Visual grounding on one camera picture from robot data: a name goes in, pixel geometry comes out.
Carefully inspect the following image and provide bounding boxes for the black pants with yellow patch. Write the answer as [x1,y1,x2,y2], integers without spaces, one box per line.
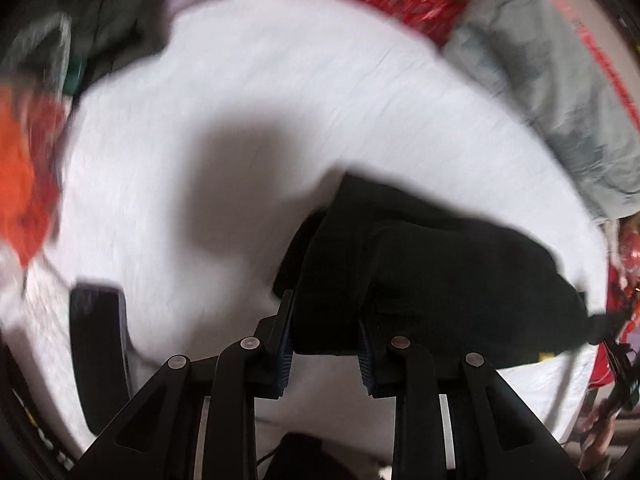
[272,174,625,368]

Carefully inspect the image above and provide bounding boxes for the white quilted bed cover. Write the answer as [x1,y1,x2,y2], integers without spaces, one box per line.
[1,0,608,455]

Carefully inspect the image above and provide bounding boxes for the plastic bag with orange cloth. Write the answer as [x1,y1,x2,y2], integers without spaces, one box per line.
[0,82,70,268]

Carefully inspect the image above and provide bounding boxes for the grey floral pillow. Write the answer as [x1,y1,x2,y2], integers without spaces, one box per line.
[442,0,639,220]

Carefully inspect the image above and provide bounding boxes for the dark green jacket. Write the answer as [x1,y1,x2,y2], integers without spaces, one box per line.
[1,0,169,96]

